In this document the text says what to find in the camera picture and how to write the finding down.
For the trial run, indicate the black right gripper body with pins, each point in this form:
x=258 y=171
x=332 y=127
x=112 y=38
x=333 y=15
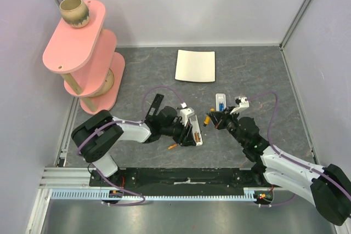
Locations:
x=224 y=120

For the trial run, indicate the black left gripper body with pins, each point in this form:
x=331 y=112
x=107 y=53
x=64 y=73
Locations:
x=180 y=135

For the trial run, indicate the orange battery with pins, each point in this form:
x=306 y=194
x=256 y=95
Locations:
x=197 y=137
x=172 y=146

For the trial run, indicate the black remote control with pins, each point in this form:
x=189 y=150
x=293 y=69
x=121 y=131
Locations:
x=154 y=106

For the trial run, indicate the white remote control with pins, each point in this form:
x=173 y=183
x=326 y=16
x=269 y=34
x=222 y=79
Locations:
x=196 y=128

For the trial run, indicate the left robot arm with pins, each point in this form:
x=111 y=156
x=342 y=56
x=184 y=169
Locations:
x=96 y=136

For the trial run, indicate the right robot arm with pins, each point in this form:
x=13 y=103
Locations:
x=326 y=188

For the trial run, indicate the small white box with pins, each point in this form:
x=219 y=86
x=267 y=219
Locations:
x=220 y=98

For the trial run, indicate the white square plate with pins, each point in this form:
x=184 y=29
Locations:
x=194 y=66

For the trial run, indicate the beige cup on lower shelf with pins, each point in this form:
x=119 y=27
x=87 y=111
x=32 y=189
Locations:
x=108 y=83

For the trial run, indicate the pink three tier shelf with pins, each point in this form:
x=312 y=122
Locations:
x=83 y=57

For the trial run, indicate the beige ceramic mug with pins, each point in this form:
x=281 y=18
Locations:
x=75 y=13

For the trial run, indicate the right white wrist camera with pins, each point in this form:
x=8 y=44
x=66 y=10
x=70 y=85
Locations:
x=242 y=104

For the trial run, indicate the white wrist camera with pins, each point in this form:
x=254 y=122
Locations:
x=187 y=114
x=242 y=104

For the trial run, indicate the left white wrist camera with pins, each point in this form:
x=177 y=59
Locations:
x=187 y=114

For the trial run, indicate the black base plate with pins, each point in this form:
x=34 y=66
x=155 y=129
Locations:
x=188 y=181

